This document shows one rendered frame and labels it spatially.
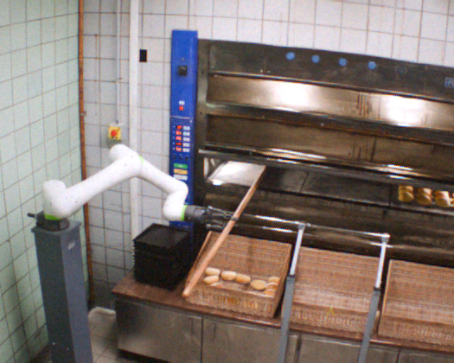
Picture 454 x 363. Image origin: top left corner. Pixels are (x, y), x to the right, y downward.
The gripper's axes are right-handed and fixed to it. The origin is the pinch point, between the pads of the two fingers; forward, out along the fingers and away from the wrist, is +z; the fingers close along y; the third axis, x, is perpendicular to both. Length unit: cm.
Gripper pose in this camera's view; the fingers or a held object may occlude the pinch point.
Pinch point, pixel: (231, 221)
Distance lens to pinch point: 316.2
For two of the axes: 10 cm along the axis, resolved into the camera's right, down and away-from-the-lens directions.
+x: -2.8, 3.3, -9.0
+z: 9.6, 1.4, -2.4
